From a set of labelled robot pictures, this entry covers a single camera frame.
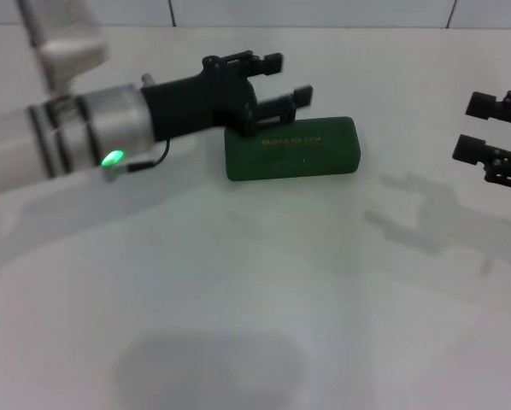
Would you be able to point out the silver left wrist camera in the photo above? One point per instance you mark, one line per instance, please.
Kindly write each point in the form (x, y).
(74, 53)

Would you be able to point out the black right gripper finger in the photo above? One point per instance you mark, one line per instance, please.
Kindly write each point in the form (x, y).
(495, 107)
(482, 151)

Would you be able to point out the green glasses case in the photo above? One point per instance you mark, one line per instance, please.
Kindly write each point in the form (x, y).
(289, 154)

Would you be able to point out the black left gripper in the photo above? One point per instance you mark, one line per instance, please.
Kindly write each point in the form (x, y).
(195, 107)

